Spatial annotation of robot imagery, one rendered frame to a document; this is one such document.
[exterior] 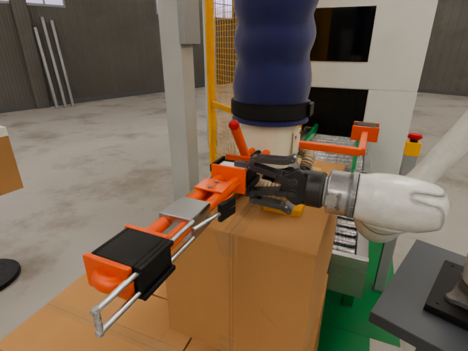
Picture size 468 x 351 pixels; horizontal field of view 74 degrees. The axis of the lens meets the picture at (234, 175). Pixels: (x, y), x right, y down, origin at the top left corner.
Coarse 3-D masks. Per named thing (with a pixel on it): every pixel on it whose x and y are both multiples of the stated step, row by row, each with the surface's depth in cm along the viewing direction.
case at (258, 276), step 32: (192, 192) 91; (224, 224) 75; (256, 224) 75; (288, 224) 75; (320, 224) 75; (192, 256) 79; (224, 256) 75; (256, 256) 71; (288, 256) 67; (320, 256) 75; (192, 288) 84; (224, 288) 79; (256, 288) 74; (288, 288) 70; (320, 288) 97; (192, 320) 88; (224, 320) 83; (256, 320) 78; (288, 320) 74
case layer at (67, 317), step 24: (72, 288) 128; (48, 312) 116; (72, 312) 116; (144, 312) 116; (168, 312) 116; (24, 336) 107; (48, 336) 107; (72, 336) 107; (120, 336) 107; (144, 336) 107; (168, 336) 107; (312, 336) 107
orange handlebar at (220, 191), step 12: (300, 144) 92; (312, 144) 91; (324, 144) 90; (360, 144) 90; (204, 180) 64; (216, 180) 63; (228, 180) 65; (204, 192) 61; (216, 192) 59; (228, 192) 62; (216, 204) 57; (156, 228) 48; (180, 228) 48; (180, 240) 47; (96, 276) 38; (108, 276) 38; (96, 288) 37; (108, 288) 37
